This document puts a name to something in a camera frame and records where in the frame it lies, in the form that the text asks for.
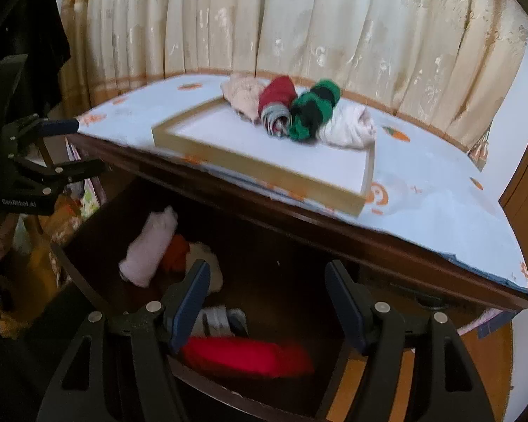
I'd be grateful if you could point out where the light pink underwear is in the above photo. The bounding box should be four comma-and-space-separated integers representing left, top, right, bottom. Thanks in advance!
119, 207, 177, 288

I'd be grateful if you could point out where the bright red underwear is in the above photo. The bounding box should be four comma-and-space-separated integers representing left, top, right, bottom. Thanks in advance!
180, 336, 315, 379

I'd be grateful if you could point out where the green black striped underwear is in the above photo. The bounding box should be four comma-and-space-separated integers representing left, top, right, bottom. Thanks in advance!
288, 79, 341, 142

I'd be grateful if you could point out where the beige dotted underwear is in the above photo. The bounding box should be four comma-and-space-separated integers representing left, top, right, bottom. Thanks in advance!
221, 73, 265, 125

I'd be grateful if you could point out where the dark red underwear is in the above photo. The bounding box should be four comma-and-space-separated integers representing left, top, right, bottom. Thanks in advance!
258, 75, 297, 137

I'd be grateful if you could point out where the red garment in drawer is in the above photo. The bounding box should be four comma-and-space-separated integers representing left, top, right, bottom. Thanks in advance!
160, 234, 189, 273

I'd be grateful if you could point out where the open wooden drawer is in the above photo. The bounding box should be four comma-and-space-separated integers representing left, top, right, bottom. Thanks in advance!
50, 175, 353, 422

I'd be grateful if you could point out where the person's left hand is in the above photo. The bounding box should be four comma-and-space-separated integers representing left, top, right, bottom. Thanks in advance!
0, 213, 19, 260

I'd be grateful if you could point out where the white grey folded garment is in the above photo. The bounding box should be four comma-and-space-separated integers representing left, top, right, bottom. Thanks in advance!
190, 305, 249, 337

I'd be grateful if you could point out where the beige rolled sock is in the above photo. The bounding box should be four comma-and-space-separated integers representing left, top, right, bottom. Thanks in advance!
187, 242, 225, 294

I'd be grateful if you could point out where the shallow cardboard box tray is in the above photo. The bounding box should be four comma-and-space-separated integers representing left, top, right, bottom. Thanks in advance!
152, 97, 375, 215

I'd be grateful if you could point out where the white persimmon print tablecloth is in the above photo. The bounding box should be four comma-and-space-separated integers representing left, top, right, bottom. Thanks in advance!
79, 74, 528, 293

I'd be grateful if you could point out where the curtain tassel tieback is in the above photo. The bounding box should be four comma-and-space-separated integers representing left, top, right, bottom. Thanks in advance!
467, 128, 490, 172

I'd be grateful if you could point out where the beige floral curtain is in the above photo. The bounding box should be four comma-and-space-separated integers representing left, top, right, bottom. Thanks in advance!
61, 0, 528, 151

